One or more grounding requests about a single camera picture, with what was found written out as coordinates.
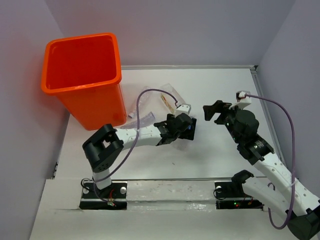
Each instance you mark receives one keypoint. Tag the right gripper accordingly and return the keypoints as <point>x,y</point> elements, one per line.
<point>210,110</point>

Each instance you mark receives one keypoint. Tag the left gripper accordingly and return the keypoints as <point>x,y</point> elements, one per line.
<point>181,133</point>

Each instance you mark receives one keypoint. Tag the blue label bottle white cap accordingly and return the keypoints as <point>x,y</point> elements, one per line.
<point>182,142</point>

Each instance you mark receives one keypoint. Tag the large clear juice bottle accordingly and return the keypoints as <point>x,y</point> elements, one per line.
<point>172,99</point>

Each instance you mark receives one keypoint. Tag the crushed clear purple bottle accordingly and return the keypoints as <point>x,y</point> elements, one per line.
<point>145,121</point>

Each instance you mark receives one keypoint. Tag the clear bottle white cap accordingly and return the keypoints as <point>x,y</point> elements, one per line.
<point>143,100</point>

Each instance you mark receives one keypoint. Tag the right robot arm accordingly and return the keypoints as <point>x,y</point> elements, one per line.
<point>290,199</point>

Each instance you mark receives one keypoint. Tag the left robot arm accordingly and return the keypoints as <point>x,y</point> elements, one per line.
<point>105,145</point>

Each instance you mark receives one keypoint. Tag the orange plastic bin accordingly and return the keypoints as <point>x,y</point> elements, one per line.
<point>85,73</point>

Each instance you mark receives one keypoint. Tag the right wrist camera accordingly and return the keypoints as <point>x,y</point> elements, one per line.
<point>242,100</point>

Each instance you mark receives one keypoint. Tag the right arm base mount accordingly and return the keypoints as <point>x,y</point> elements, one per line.
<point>229,196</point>

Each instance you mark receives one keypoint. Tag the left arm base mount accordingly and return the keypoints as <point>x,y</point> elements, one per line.
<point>112,198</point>

